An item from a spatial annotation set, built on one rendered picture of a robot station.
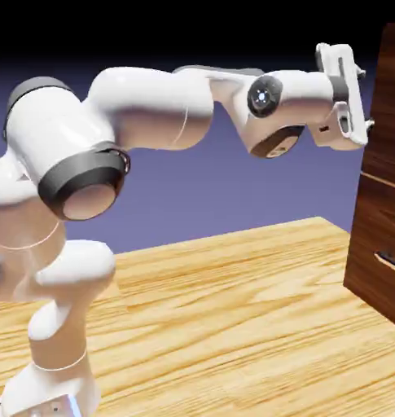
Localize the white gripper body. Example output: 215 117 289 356
315 42 370 147

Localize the dark wood drawer front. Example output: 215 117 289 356
343 173 395 330
360 22 395 191

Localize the dark wood cabinet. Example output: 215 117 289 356
343 21 395 331

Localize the metal drawer handle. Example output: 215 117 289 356
373 251 395 277

